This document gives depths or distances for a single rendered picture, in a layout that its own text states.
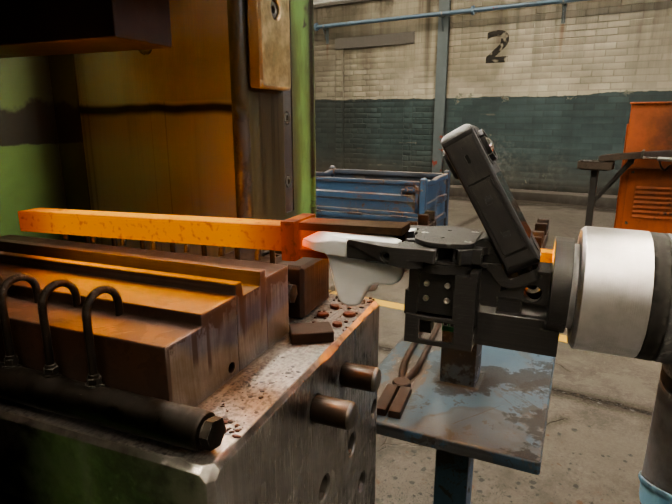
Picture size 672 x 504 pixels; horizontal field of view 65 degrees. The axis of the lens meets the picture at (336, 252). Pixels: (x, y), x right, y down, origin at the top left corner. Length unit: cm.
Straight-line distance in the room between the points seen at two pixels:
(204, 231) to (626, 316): 35
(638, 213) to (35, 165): 346
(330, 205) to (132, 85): 361
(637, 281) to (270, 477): 31
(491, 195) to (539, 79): 764
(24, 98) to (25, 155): 8
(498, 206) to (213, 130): 48
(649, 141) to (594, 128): 410
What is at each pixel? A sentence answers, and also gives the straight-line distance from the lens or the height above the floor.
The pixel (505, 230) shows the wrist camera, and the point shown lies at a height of 107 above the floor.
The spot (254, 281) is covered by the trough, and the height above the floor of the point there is 99.
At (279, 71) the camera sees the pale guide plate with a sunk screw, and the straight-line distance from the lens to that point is 80.
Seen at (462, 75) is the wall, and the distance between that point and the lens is 831.
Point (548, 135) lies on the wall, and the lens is 797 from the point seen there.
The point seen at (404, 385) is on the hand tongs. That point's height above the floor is 71.
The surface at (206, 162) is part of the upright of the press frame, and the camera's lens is 79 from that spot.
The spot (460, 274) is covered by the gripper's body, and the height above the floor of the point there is 103.
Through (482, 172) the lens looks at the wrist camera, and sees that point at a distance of 40.
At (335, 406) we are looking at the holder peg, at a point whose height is 88.
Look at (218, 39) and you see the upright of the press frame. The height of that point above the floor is 125.
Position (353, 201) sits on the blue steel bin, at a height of 50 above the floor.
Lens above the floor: 114
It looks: 14 degrees down
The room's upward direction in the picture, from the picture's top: straight up
